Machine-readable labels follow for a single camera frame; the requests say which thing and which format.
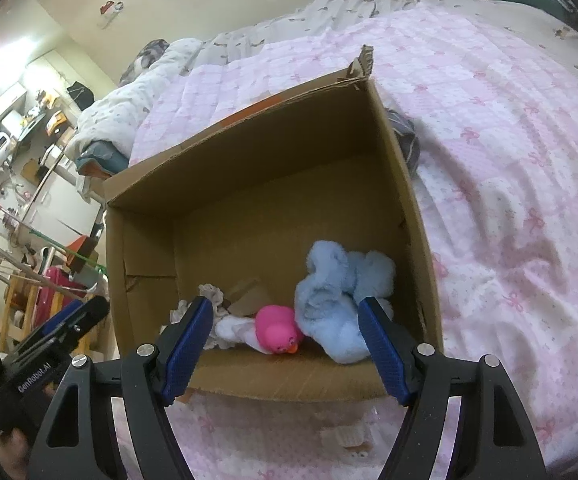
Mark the dark bundled garment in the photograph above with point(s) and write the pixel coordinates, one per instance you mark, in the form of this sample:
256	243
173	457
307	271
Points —
404	135

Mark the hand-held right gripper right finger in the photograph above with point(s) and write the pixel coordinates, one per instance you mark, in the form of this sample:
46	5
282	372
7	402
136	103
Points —
384	352

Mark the pink rubber duck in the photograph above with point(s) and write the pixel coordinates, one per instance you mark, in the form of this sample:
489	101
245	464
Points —
274	332

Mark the light blue fluffy towel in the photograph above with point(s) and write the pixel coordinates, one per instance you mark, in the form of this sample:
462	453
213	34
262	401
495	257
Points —
339	295

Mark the cluttered wall shelf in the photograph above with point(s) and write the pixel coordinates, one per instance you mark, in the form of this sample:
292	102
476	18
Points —
44	115

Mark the person's left hand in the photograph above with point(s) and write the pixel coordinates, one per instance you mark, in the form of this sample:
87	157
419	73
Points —
11	452

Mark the yellow wooden rack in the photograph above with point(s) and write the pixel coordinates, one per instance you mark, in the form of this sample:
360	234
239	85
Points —
19	300

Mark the white floral duvet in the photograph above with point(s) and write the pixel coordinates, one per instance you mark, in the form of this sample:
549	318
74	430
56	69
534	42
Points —
129	110

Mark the grey patterned pillow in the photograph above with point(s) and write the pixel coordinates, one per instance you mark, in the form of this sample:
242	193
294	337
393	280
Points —
144	57

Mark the black hanging bag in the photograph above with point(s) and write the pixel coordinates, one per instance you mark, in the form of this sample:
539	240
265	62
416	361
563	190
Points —
80	92

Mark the teal cushion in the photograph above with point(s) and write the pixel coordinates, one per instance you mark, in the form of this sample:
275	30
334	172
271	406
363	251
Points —
101	162

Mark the white sock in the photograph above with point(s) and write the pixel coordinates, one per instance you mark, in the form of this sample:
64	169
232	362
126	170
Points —
234	332

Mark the beige lace scrunchie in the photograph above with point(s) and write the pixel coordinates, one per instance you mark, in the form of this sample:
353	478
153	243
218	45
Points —
351	436

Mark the red and white wall sticker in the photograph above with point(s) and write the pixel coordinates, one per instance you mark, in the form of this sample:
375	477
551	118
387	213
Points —
111	10

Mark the red cloth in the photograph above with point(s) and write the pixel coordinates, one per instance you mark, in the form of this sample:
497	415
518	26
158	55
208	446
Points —
58	282

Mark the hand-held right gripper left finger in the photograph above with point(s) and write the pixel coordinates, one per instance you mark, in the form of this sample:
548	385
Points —
189	347

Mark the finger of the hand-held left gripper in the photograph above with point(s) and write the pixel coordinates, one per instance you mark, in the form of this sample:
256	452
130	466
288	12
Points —
59	317
81	322

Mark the grey floral bedsheet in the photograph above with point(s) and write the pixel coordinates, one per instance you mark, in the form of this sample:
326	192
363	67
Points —
329	15

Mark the cream frilly scrunchie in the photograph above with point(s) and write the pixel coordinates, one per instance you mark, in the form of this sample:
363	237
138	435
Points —
212	292

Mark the cardboard box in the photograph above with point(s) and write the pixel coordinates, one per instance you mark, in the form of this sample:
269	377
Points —
269	200

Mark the orange dustpan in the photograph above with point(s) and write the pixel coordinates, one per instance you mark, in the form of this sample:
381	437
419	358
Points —
81	251

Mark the pink bow-print bedsheet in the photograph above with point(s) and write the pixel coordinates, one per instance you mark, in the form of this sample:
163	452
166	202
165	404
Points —
519	210

